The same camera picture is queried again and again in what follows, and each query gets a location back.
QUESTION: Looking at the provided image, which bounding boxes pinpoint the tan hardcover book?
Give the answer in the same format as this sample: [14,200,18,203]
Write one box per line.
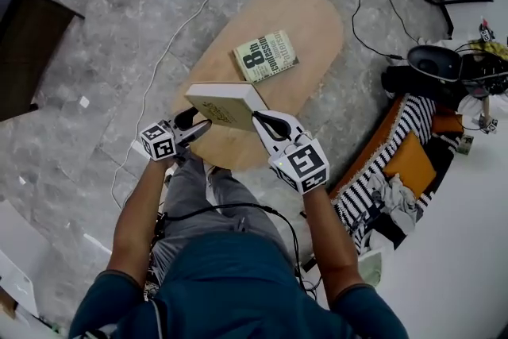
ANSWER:
[184,82,271,133]

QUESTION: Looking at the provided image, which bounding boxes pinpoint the small orange cushion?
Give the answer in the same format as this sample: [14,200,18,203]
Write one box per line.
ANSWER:
[430,106,465,137]

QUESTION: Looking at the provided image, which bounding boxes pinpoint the wooden coffee table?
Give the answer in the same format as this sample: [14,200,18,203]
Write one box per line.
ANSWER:
[170,0,345,172]

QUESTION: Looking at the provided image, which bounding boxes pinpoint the white flat board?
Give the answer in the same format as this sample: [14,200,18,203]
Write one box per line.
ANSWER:
[0,200,53,319]

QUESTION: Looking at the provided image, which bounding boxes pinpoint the person's left forearm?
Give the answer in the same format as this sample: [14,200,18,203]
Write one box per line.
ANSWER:
[106,156,176,290]

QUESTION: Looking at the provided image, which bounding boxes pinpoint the dark wooden desk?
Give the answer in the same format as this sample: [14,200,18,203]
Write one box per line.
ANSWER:
[0,0,86,123]

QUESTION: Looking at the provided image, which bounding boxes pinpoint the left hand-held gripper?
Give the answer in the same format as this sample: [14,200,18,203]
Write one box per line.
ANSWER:
[139,106,214,163]

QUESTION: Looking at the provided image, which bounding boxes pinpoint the person's grey trousers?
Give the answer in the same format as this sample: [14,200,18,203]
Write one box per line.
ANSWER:
[152,156,295,287]

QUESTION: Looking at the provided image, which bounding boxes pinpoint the black body cable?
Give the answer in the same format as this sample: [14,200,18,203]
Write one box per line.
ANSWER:
[156,202,321,293]

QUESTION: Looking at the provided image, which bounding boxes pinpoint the black oval back panel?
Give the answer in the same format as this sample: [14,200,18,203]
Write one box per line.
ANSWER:
[407,44,464,83]

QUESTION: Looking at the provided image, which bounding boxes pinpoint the orange sofa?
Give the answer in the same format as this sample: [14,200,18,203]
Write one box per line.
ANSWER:
[328,93,466,256]

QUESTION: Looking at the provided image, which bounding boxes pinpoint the grey crumpled garment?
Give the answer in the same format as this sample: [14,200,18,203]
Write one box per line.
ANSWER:
[367,171,425,236]

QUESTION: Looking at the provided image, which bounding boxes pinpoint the large orange cushion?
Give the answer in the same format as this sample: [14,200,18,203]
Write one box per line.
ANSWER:
[383,129,438,199]

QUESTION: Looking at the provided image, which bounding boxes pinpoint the person's teal shirt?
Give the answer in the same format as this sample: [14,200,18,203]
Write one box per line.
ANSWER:
[69,232,410,339]

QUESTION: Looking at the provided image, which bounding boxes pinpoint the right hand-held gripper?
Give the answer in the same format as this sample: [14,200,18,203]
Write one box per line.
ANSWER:
[251,109,330,196]

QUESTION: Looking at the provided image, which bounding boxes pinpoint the long white floor cable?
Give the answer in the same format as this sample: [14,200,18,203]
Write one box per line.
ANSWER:
[110,0,258,211]

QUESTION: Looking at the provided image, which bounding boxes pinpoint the green white paperback book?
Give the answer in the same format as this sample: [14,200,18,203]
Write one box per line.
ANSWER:
[232,29,301,85]

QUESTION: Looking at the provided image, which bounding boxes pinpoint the person's right forearm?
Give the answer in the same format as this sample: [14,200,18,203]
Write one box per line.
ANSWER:
[302,186,367,303]

